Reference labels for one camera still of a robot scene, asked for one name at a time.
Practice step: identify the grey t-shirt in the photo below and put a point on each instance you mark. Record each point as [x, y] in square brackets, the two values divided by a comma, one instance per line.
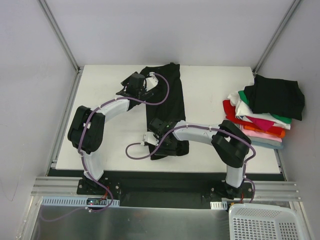
[262, 140]

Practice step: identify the magenta t-shirt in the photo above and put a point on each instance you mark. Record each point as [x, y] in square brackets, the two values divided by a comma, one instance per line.
[263, 124]

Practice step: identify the right slotted cable duct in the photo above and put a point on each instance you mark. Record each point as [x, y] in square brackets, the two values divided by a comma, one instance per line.
[218, 205]

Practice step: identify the left slotted cable duct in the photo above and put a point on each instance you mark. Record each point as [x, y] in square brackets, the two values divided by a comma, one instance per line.
[66, 201]

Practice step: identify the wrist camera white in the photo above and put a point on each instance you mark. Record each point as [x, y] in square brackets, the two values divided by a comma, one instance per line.
[148, 137]
[151, 81]

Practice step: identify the black folded t-shirt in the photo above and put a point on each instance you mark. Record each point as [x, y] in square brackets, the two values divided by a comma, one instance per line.
[275, 96]

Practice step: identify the aluminium frame post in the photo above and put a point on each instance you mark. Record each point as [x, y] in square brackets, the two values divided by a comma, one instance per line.
[59, 34]
[290, 12]

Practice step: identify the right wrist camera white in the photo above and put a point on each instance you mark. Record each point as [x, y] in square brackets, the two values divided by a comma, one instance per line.
[148, 137]

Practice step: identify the red t-shirt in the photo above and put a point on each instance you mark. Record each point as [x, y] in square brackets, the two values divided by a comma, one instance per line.
[230, 115]

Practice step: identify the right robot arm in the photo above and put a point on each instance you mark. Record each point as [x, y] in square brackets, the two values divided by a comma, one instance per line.
[230, 143]

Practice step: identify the orange t-shirt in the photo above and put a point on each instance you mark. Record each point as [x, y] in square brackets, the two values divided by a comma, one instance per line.
[278, 133]

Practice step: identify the white t-shirt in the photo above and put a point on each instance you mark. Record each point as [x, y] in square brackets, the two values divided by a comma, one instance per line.
[234, 99]

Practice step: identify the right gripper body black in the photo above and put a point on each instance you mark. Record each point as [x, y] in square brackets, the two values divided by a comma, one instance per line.
[163, 147]

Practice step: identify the slotted cable duct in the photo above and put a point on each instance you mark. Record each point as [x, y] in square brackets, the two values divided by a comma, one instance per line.
[218, 205]
[66, 201]

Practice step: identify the aluminium front rail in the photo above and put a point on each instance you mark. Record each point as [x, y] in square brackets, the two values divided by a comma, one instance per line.
[264, 190]

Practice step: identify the black printed t-shirt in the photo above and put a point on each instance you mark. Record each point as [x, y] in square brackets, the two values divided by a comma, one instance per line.
[173, 108]

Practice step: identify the pink t-shirt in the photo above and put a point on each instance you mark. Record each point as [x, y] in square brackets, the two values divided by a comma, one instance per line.
[256, 134]

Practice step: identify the left aluminium frame post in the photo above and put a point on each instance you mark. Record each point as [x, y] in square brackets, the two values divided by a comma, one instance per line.
[59, 34]

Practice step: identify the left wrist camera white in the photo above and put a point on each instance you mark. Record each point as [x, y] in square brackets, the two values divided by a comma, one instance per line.
[151, 81]

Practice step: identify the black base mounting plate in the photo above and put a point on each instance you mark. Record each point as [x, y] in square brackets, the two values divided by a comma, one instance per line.
[175, 190]

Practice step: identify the right aluminium frame post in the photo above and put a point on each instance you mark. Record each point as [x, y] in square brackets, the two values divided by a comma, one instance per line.
[290, 12]

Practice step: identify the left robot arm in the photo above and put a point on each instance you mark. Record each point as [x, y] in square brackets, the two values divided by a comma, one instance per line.
[86, 131]

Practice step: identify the white plastic basket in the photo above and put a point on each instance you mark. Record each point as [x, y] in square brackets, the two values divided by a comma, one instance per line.
[250, 221]

